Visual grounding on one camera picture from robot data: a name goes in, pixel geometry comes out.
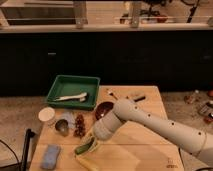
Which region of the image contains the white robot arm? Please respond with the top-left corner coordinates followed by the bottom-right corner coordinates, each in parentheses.
top-left (92, 99), bottom-right (213, 165)

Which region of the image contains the metal cup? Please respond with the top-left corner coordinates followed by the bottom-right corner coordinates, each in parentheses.
top-left (55, 119), bottom-right (69, 136)

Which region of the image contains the white round lid cup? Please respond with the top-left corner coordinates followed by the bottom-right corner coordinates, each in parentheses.
top-left (38, 107), bottom-right (55, 125)

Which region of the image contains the brown grape bunch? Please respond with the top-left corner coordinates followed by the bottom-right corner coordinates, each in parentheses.
top-left (74, 114), bottom-right (86, 138)

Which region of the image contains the clear plastic bag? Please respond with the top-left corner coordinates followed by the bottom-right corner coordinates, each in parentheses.
top-left (61, 111), bottom-right (75, 129)

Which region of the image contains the dark red bowl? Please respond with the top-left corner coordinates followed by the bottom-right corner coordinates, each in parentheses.
top-left (94, 101), bottom-right (114, 120)

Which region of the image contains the blue sponge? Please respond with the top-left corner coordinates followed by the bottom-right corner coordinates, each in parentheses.
top-left (40, 144), bottom-right (61, 170)

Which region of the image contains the green plastic tray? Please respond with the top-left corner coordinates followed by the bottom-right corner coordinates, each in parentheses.
top-left (46, 75), bottom-right (100, 110)

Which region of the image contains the black brush block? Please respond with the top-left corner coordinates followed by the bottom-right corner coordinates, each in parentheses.
top-left (133, 95), bottom-right (146, 102)

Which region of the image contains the black chair frame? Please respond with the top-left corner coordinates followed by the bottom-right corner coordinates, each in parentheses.
top-left (0, 128), bottom-right (37, 171)

